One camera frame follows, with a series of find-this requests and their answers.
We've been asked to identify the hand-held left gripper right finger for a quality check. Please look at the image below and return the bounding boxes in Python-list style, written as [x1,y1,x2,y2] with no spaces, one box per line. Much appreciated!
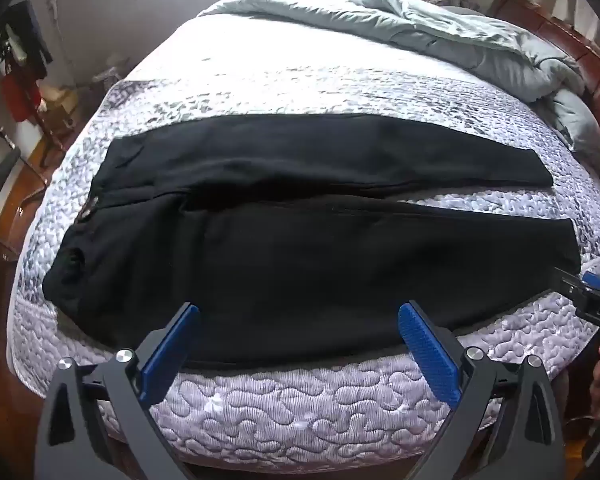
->
[397,300,566,480]

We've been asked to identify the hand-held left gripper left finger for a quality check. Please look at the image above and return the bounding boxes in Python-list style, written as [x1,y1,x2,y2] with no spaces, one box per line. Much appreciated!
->
[32,302,201,480]

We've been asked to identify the black pants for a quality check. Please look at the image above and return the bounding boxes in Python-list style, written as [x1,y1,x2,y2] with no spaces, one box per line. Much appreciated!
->
[42,114,582,365]

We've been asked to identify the wooden bed footboard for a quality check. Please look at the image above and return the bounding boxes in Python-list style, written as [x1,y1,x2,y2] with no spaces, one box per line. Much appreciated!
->
[0,135,51,480]

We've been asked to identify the wooden headboard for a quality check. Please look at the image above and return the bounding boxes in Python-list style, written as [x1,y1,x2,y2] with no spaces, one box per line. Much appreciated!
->
[487,0,600,176]

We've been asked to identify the wooden stool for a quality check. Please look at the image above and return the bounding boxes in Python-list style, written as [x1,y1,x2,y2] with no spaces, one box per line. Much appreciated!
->
[34,85,81,167]

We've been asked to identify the white quilted bed cover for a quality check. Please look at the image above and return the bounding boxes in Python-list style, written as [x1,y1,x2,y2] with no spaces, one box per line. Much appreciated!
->
[7,0,600,466]

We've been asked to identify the hanging red garment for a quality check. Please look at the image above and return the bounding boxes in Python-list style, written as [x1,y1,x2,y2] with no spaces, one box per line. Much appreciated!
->
[0,67,42,123]

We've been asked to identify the grey duvet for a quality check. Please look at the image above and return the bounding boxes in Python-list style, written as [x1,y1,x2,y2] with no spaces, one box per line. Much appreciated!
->
[200,0,600,173]

